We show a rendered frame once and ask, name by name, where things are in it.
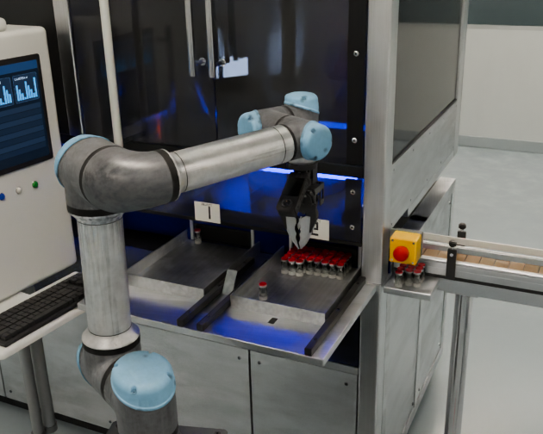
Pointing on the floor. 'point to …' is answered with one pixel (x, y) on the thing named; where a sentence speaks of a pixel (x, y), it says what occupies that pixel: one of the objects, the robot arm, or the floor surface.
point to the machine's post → (377, 205)
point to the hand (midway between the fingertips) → (298, 244)
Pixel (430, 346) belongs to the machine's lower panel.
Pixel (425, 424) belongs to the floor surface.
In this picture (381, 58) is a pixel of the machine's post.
